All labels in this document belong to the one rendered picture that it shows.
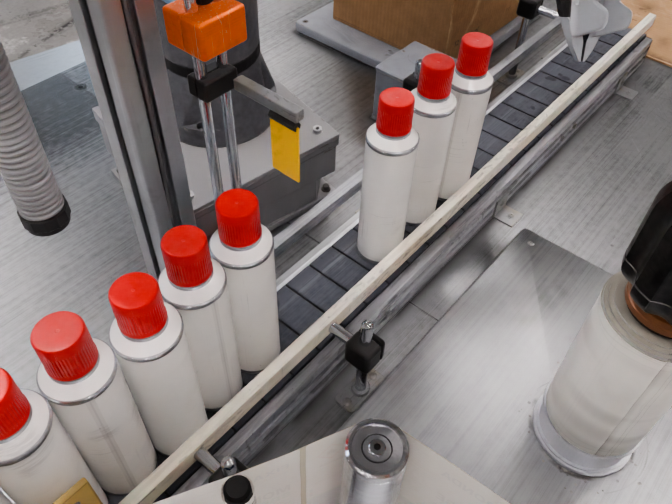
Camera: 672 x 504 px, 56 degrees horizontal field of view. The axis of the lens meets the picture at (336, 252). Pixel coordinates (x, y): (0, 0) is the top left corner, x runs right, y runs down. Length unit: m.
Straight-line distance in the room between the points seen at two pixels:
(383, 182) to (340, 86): 0.46
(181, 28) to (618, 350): 0.38
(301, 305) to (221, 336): 0.17
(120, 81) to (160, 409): 0.25
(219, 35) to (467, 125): 0.33
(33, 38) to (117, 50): 2.57
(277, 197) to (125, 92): 0.31
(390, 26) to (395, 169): 0.54
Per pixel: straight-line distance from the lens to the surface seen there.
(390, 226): 0.67
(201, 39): 0.47
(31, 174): 0.47
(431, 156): 0.69
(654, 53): 1.30
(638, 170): 1.02
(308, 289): 0.68
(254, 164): 0.75
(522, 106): 0.98
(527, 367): 0.66
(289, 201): 0.80
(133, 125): 0.55
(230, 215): 0.47
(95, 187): 0.92
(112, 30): 0.51
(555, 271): 0.75
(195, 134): 0.77
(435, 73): 0.64
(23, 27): 3.18
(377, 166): 0.61
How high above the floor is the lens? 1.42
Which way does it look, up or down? 48 degrees down
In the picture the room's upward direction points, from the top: 3 degrees clockwise
